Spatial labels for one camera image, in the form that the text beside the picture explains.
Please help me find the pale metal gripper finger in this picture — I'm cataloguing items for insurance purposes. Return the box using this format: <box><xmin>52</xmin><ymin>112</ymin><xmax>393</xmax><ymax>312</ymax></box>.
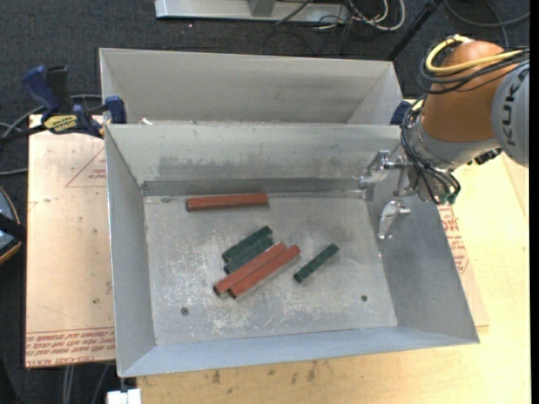
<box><xmin>377</xmin><ymin>199</ymin><xmax>412</xmax><ymax>242</ymax></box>
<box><xmin>358</xmin><ymin>150</ymin><xmax>392</xmax><ymax>189</ymax></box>

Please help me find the dark green flat block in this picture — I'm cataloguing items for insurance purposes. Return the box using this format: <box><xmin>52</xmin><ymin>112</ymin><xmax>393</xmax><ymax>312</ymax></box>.
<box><xmin>223</xmin><ymin>237</ymin><xmax>276</xmax><ymax>275</ymax></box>
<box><xmin>293</xmin><ymin>242</ymin><xmax>340</xmax><ymax>285</ymax></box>
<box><xmin>221</xmin><ymin>225</ymin><xmax>273</xmax><ymax>263</ymax></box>

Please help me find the black cylinder on white bracket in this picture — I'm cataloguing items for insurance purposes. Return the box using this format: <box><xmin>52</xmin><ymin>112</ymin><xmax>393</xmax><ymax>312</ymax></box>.
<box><xmin>472</xmin><ymin>148</ymin><xmax>503</xmax><ymax>167</ymax></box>

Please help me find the red-brown flat block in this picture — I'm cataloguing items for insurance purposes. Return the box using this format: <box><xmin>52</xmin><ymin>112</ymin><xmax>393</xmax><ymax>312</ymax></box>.
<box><xmin>227</xmin><ymin>244</ymin><xmax>303</xmax><ymax>302</ymax></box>
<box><xmin>212</xmin><ymin>241</ymin><xmax>289</xmax><ymax>297</ymax></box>
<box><xmin>185</xmin><ymin>193</ymin><xmax>270</xmax><ymax>213</ymax></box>

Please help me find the grey metal bin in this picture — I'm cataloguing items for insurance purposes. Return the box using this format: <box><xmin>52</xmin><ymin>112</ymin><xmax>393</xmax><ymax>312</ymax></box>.
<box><xmin>99</xmin><ymin>47</ymin><xmax>481</xmax><ymax>379</ymax></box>

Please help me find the brown cardboard board, red print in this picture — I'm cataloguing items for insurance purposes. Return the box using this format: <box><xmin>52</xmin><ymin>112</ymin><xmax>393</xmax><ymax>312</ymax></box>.
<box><xmin>24</xmin><ymin>114</ymin><xmax>492</xmax><ymax>369</ymax></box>

